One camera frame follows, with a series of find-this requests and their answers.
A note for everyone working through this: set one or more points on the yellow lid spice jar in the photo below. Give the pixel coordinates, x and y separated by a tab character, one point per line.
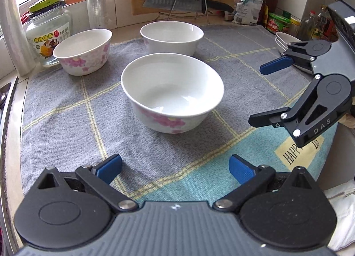
294	27

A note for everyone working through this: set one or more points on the green lid sauce jar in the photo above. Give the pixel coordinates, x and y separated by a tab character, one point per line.
277	24

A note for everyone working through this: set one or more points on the dark sauce bottle red label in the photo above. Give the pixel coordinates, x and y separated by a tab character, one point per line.
330	25

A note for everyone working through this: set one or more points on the glass jar with green lid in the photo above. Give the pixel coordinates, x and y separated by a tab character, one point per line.
47	31

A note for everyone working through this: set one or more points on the white blue food bag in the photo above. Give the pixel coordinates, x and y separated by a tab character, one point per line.
249	9

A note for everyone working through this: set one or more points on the clear glass bottle red cap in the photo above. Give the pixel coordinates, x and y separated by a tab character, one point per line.
306	27

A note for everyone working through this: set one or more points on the white bowl with pink flowers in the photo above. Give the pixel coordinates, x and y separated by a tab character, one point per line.
83	45
172	86
172	34

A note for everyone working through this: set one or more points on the metal sink rim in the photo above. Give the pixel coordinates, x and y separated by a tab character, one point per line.
4	100

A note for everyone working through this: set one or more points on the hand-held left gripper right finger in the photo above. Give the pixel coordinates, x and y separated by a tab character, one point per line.
241	170

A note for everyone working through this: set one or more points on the person's white clothing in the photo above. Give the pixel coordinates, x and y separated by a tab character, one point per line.
341	217

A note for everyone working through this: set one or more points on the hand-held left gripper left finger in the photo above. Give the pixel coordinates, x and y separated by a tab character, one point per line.
109	168

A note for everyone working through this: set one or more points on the grey blue checked cloth mat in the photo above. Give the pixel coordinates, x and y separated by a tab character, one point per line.
83	123

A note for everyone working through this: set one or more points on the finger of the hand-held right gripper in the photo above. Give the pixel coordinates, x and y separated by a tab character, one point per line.
276	65
266	120

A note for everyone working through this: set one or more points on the yellow seasoning bottle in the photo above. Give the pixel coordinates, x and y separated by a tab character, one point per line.
265	12

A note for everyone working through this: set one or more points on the small green cap jar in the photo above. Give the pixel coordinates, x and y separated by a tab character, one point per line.
286	13

